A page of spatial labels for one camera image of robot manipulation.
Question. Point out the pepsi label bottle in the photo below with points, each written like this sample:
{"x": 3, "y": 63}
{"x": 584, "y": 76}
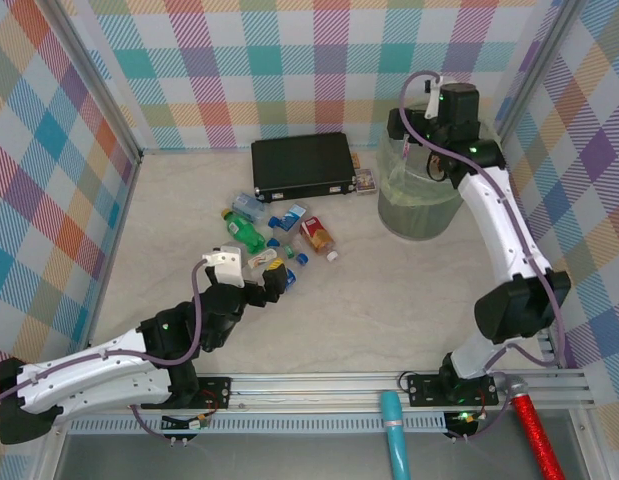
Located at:
{"x": 290, "y": 279}

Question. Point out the white label bottle green cap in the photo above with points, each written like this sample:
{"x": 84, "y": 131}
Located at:
{"x": 261, "y": 260}

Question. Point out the blue bottle cap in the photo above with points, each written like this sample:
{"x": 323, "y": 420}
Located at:
{"x": 273, "y": 243}
{"x": 303, "y": 259}

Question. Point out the green bottle yellow cap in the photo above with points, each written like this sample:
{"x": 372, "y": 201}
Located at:
{"x": 241, "y": 232}

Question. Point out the red label juice bottle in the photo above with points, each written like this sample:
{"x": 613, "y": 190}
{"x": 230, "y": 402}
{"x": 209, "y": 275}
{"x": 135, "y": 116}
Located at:
{"x": 314, "y": 232}

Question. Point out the blue-capped bottle blue label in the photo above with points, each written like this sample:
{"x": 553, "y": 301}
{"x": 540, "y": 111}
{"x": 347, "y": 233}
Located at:
{"x": 291, "y": 216}

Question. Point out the crushed bottle light blue label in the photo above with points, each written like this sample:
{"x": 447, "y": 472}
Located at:
{"x": 246, "y": 204}

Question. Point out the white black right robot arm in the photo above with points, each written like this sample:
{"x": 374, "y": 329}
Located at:
{"x": 504, "y": 225}

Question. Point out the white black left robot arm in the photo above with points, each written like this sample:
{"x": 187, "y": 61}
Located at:
{"x": 89, "y": 370}

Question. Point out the clear plastic waste bin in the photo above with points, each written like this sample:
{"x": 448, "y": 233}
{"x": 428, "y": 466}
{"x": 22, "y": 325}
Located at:
{"x": 419, "y": 220}

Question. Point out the small brown box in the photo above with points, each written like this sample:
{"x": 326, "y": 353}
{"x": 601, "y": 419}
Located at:
{"x": 357, "y": 161}

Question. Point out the small playing card box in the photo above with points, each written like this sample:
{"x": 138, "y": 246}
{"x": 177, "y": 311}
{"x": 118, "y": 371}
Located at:
{"x": 366, "y": 180}

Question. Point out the black hard case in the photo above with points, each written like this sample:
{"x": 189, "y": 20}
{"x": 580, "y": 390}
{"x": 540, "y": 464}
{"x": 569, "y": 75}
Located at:
{"x": 301, "y": 162}

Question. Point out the yellow power connector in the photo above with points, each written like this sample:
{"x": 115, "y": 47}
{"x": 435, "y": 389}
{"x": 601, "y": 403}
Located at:
{"x": 201, "y": 423}
{"x": 468, "y": 419}

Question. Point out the grey metal panel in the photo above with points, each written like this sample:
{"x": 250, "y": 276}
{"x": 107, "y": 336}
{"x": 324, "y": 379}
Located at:
{"x": 289, "y": 457}

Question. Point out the teal pole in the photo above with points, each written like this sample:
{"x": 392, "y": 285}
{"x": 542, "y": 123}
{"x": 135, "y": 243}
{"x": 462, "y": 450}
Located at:
{"x": 396, "y": 440}

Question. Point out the red glitter pole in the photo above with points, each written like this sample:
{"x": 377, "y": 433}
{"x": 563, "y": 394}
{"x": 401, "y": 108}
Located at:
{"x": 534, "y": 430}

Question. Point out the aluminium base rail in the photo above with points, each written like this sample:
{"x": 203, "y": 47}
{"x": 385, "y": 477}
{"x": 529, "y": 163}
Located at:
{"x": 314, "y": 395}

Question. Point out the aluminium frame post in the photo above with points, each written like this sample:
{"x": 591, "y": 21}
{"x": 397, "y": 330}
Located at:
{"x": 101, "y": 85}
{"x": 551, "y": 35}

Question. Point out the aluminium side rail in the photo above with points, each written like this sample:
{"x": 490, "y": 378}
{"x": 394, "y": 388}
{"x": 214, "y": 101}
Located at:
{"x": 123, "y": 200}
{"x": 549, "y": 350}

